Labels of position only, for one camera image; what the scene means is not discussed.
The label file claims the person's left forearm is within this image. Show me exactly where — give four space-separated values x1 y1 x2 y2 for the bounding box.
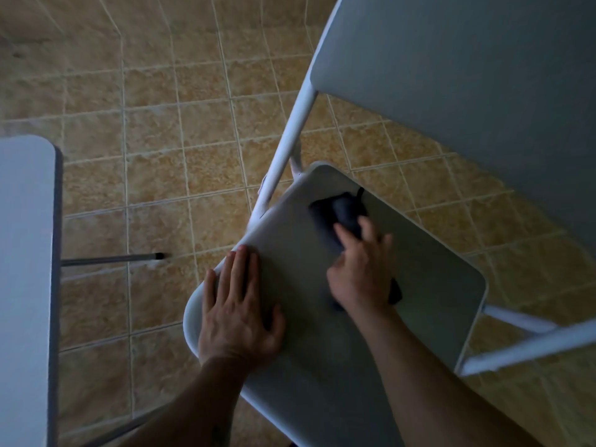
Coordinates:
115 357 254 447

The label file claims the person's right forearm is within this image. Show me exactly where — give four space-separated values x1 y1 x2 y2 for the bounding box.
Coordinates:
344 306 546 447

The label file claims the person's right hand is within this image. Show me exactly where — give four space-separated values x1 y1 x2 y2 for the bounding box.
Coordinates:
325 216 397 318

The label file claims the white folding chair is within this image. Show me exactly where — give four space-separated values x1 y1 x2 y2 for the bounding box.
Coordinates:
183 0 596 447

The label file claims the person's left hand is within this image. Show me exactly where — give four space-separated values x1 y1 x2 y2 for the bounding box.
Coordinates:
198 245 287 369

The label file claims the dark cleaning cloth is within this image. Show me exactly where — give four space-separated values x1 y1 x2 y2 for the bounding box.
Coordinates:
308 186 404 313

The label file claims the white folding table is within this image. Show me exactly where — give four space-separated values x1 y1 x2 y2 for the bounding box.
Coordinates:
0 135 166 447

